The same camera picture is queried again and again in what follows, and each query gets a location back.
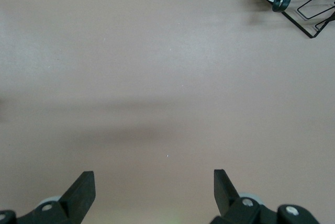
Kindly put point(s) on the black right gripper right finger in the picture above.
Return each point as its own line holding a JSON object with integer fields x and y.
{"x": 227, "y": 200}

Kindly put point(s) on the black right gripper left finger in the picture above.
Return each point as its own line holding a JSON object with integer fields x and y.
{"x": 76, "y": 197}

